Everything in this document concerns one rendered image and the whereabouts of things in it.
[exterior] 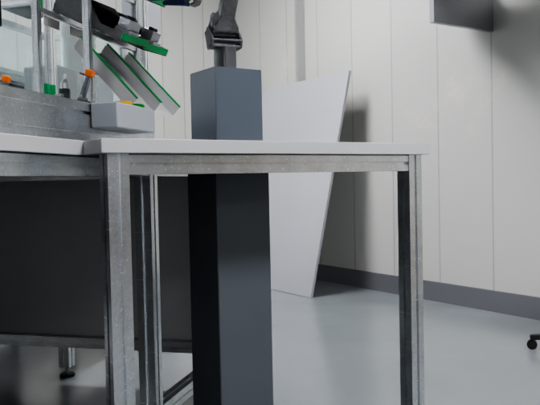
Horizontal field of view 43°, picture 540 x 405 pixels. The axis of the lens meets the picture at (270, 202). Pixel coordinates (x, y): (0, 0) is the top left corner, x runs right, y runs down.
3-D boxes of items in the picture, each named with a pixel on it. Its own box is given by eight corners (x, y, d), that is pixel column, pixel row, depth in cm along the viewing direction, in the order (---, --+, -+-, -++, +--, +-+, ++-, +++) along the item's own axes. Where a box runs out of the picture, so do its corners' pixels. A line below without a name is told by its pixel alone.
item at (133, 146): (431, 154, 180) (430, 143, 180) (101, 153, 131) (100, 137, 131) (282, 162, 239) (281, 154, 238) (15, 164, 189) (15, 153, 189)
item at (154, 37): (157, 53, 221) (165, 32, 219) (150, 51, 217) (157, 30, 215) (138, 44, 224) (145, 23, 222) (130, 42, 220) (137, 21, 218)
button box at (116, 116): (155, 132, 177) (154, 108, 177) (117, 127, 157) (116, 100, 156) (131, 133, 179) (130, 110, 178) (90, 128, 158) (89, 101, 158)
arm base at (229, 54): (242, 71, 179) (241, 47, 179) (220, 69, 175) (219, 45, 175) (228, 74, 185) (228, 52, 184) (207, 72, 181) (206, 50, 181)
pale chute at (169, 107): (173, 116, 225) (181, 106, 223) (150, 113, 213) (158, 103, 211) (122, 62, 232) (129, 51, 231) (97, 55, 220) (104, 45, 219)
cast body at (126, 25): (137, 43, 206) (144, 22, 204) (126, 40, 202) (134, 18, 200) (118, 35, 210) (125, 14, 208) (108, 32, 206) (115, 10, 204)
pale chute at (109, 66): (154, 112, 210) (162, 101, 209) (128, 108, 198) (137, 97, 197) (100, 54, 218) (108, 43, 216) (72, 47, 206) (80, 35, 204)
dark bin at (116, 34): (146, 48, 210) (154, 25, 208) (120, 40, 198) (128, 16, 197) (80, 19, 220) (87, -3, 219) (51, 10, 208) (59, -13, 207)
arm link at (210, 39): (243, 48, 178) (242, 24, 178) (210, 47, 175) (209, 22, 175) (235, 53, 184) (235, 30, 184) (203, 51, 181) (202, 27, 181)
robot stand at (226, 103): (263, 146, 178) (261, 69, 178) (216, 145, 171) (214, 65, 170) (236, 149, 190) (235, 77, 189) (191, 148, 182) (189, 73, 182)
